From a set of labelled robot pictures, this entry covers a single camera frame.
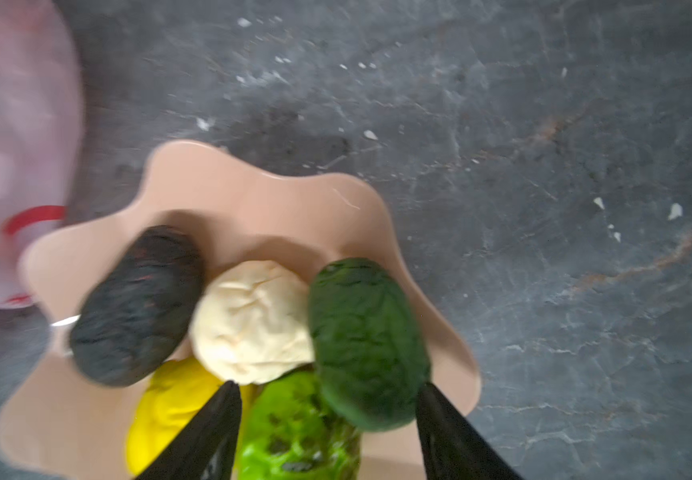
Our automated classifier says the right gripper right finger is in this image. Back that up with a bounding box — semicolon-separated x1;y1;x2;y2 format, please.
416;382;523;480

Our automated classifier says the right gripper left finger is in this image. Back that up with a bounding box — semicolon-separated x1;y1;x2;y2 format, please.
137;381;243;480

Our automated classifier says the yellow fake lemon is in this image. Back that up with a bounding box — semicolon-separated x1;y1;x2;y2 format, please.
126;357;224;477

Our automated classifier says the green fake fruit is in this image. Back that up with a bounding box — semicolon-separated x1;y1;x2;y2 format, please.
235;370;361;480

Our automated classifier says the dark green fake avocado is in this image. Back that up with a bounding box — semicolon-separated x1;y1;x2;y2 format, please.
309;258;431;432

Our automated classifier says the yellow fake pear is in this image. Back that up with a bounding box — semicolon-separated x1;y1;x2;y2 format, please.
190;260;314;385

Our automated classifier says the pink scalloped bowl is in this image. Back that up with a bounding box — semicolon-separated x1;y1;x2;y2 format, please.
0;140;482;479

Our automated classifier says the pink plastic bag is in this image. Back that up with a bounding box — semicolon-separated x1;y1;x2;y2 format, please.
0;1;84;310

